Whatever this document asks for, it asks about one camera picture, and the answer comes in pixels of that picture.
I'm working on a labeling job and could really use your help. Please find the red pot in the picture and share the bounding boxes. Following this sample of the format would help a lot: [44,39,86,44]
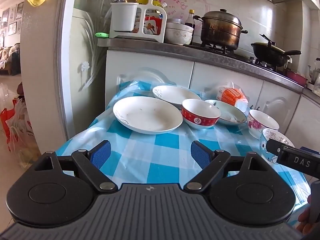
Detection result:
[284,69,308,88]

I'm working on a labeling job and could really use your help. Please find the white floral bowl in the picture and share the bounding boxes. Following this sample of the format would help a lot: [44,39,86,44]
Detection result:
[164,19,194,45]

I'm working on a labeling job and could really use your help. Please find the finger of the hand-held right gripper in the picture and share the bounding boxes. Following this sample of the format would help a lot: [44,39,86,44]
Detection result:
[265,139,295,159]

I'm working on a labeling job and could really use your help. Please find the white pink flower bowl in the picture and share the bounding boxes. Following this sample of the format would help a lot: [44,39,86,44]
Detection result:
[247,109,280,140]

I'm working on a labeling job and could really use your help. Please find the orange white plastic package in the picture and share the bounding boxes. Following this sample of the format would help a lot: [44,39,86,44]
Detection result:
[215,81,249,112]

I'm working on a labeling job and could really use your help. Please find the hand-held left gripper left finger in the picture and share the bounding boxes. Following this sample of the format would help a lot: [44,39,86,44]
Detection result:
[32,140,118,193]

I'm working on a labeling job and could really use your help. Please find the red patterned bowl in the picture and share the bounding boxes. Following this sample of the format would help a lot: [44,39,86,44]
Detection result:
[181,99,222,130]

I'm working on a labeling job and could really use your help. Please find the blue cartoon bowl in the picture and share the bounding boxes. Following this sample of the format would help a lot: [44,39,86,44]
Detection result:
[259,128,295,164]

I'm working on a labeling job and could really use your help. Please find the dark sauce bottle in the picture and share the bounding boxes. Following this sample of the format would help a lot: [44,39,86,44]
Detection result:
[185,9,197,34]

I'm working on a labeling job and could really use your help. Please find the white plastic bag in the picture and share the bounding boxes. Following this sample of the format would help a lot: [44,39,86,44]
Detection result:
[5,100,42,165]

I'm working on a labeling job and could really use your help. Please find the patterned sofa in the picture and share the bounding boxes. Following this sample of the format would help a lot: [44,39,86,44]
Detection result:
[0,44,22,77]

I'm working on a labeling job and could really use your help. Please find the person's right hand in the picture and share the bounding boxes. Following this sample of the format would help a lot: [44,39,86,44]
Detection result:
[297,195,320,235]

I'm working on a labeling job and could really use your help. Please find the white utensil holder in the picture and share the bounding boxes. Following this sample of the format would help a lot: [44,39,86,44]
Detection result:
[109,0,167,43]

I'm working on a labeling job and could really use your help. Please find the black wok with lid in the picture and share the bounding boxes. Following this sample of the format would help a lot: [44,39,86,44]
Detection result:
[251,34,302,67]

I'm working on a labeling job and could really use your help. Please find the white refrigerator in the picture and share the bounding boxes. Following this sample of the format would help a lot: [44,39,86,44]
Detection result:
[72,7,110,100]

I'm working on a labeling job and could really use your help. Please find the metal steamer pot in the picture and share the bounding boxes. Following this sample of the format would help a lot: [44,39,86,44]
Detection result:
[194,9,248,51]

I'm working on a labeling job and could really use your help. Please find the black gas stove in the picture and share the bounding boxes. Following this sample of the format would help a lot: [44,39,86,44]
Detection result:
[184,42,293,72]

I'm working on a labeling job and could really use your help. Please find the red plastic bag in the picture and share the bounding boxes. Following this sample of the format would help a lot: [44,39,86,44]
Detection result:
[0,100,25,153]

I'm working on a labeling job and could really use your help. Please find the metal kettle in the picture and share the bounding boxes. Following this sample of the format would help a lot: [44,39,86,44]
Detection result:
[307,57,320,84]

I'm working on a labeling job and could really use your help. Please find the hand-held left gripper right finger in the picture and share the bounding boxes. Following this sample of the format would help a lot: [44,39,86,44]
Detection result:
[184,140,270,193]

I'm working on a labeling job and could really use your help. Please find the small white plate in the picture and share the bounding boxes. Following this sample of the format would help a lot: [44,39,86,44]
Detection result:
[204,99,247,125]

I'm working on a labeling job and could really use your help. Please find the blue white checkered tablecloth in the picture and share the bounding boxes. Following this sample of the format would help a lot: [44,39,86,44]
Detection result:
[54,80,313,220]

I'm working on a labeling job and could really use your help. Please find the large white flower plate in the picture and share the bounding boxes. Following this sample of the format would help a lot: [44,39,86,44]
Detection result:
[113,96,183,135]

